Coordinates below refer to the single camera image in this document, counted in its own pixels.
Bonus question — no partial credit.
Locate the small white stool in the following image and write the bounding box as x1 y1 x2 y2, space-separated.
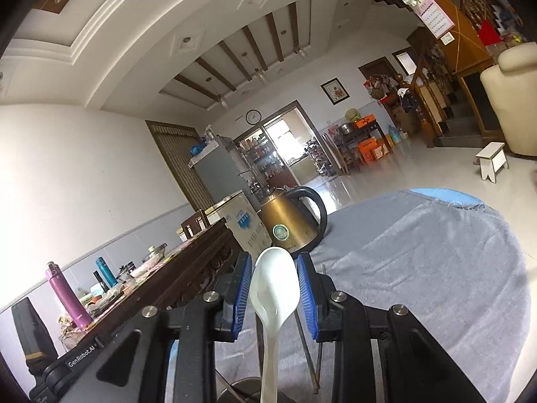
475 143 510 184

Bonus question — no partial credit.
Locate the brown wooden door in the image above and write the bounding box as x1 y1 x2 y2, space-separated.
145 120 215 213

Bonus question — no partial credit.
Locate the gold electric kettle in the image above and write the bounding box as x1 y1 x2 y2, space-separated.
257 185 329 261

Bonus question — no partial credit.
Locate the grey refrigerator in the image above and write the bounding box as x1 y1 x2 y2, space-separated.
190 135 263 211

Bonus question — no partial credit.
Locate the dark wooden side table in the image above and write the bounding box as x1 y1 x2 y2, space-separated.
322 120 395 174

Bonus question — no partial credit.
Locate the pink wall calendar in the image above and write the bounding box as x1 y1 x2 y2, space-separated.
392 0 456 38

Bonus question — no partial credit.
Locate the white plastic spoon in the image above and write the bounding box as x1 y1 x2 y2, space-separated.
249 247 301 403

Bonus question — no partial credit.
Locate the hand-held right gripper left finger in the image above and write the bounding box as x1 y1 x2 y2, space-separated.
63 252 254 403

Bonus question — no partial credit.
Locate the teal thermos bottle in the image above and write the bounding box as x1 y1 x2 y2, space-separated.
96 257 119 288

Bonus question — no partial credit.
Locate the cream leather sofa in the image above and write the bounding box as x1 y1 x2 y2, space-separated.
479 42 537 159

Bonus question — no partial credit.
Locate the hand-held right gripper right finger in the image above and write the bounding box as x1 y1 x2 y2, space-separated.
296 252 489 403

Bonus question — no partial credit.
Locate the white chest freezer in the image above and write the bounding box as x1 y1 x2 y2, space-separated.
205 191 245 224

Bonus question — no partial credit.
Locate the wooden chair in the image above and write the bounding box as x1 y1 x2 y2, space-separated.
180 209 211 238

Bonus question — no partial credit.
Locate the white and blue carton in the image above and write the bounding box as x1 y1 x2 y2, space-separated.
224 193 273 263

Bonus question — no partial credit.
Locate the large orange box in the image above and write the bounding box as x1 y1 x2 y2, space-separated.
356 136 393 165

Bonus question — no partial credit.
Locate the framed flower picture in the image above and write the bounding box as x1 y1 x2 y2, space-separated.
321 78 350 106

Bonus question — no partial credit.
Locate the metal chopstick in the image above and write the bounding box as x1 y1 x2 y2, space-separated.
295 315 317 392
314 264 327 389

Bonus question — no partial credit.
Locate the grey table cloth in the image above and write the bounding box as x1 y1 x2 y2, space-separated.
168 190 531 403

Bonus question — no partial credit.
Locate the purple thermos bottle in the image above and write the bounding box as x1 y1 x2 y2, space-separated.
45 261 93 330

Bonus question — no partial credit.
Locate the metal utensil holder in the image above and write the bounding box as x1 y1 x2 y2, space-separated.
217 379 263 403

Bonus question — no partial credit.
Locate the carved wooden table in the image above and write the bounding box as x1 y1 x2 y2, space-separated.
61 219 245 347

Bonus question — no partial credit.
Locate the blue table cover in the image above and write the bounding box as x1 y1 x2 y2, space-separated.
408 187 492 207

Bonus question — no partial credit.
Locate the wooden staircase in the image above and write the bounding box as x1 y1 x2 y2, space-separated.
406 25 477 148

